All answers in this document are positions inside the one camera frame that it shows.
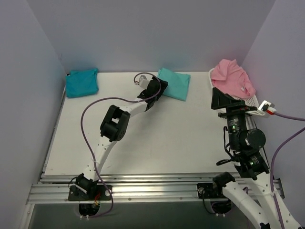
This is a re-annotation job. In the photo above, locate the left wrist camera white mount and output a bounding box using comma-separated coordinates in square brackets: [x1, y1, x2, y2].
[134, 75, 149, 89]

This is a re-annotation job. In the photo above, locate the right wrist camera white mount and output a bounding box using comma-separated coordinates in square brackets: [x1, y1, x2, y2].
[246, 100, 276, 116]

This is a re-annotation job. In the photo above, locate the pink t-shirt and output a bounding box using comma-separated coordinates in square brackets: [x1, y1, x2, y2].
[210, 59, 256, 99]

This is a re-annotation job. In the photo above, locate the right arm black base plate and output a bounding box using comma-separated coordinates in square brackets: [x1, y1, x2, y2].
[197, 182, 226, 199]

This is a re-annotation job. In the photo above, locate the right black loop cable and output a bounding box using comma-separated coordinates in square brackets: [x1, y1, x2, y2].
[215, 126, 239, 167]

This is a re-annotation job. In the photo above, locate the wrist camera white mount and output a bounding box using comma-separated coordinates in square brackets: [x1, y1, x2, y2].
[246, 100, 276, 116]
[134, 75, 149, 89]

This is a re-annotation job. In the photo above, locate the white perforated plastic basket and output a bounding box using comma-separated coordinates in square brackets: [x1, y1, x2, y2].
[208, 68, 260, 129]

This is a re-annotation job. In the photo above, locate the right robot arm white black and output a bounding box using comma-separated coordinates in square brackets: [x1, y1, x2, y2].
[211, 87, 304, 229]

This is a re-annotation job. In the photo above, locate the folded teal blue t-shirt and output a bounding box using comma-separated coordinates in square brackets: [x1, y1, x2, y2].
[65, 68, 99, 98]

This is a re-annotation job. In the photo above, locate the aluminium rail frame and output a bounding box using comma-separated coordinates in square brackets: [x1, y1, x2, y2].
[25, 85, 285, 206]

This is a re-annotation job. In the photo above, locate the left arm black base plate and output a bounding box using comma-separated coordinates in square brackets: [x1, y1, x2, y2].
[68, 185, 111, 201]

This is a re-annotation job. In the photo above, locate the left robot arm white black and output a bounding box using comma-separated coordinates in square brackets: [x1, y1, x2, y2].
[76, 75, 168, 200]

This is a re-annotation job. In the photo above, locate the mint green t-shirt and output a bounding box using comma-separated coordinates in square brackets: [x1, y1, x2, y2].
[158, 68, 191, 101]

